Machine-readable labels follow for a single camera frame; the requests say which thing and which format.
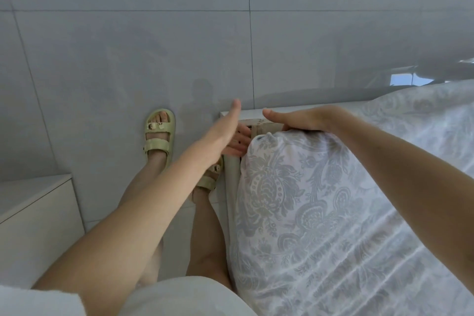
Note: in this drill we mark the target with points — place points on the person's right hand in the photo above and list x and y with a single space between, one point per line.
307 119

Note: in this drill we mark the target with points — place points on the person's left hand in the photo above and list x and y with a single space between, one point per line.
222 138

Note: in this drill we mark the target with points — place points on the cream bed frame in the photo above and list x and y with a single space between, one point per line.
233 178

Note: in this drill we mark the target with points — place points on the white floral bed sheet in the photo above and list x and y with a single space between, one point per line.
333 215

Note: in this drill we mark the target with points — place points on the person's left forearm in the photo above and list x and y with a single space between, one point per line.
129 223

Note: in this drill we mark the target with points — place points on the person's right forearm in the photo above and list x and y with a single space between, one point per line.
407 171

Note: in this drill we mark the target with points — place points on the person's right beige sandal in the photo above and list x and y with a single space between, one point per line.
207 180

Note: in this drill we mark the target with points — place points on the person's beige sandal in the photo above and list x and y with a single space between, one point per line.
207 180
157 145

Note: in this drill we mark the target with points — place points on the person's left beige sandal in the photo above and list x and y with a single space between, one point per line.
157 145

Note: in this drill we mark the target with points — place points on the person's left leg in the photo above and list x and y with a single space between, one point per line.
148 175

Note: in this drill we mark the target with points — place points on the person's leg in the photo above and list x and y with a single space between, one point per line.
148 175
207 238

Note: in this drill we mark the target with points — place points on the person's right leg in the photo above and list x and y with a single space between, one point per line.
207 238

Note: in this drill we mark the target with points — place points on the person's white lace dress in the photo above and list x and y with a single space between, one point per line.
185 297

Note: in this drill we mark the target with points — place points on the grey wardrobe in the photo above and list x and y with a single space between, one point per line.
33 223

